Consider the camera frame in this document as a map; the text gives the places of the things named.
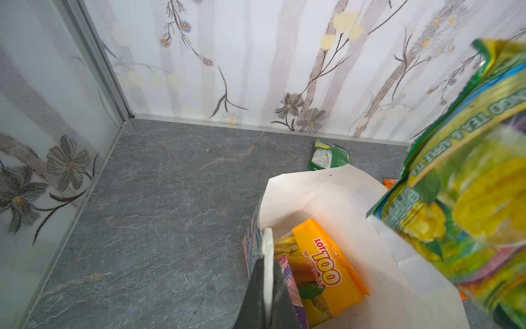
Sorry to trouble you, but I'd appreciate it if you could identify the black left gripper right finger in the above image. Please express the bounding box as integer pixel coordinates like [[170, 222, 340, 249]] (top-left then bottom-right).
[[268, 263, 301, 329]]

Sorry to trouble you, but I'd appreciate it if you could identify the small orange snack packet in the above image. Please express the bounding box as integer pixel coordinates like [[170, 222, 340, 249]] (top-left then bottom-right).
[[383, 179, 398, 189]]

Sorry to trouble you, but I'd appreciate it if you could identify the floral white paper bag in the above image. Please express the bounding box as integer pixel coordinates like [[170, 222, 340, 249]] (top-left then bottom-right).
[[242, 164, 468, 328]]

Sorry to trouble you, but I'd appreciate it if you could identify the yellow 100 candy bag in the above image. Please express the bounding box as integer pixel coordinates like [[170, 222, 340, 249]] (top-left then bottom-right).
[[274, 218, 369, 328]]

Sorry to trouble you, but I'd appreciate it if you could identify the green Fox's candy bag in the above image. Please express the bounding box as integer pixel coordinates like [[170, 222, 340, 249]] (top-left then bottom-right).
[[369, 39, 525, 328]]

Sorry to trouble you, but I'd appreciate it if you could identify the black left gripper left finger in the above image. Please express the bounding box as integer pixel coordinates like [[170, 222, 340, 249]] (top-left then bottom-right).
[[232, 259, 265, 329]]

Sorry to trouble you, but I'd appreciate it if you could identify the green snack packet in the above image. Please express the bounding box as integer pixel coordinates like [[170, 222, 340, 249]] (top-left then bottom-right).
[[308, 138, 350, 171]]

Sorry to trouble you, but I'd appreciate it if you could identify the purple Fox's candy bag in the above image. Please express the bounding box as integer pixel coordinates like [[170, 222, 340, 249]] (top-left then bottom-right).
[[278, 256, 309, 329]]

